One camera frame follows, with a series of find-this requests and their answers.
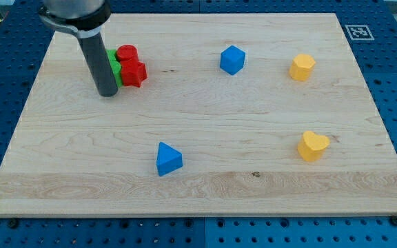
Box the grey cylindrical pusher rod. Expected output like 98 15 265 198
78 33 118 97

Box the blue wooden triangle block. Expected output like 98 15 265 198
156 142 183 176

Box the green wooden block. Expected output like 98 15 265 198
106 50 123 87

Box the red wooden cylinder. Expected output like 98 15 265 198
116 44 139 61

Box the red wooden star block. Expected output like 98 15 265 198
120 59 147 87

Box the light wooden board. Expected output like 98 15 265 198
0 13 397 218

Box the blue wooden cube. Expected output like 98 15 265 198
219 45 246 76

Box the yellow wooden hexagon block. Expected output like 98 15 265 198
289 54 316 81

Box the yellow wooden heart block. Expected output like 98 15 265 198
297 131 330 162

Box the white fiducial marker tag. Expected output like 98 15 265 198
345 24 374 41

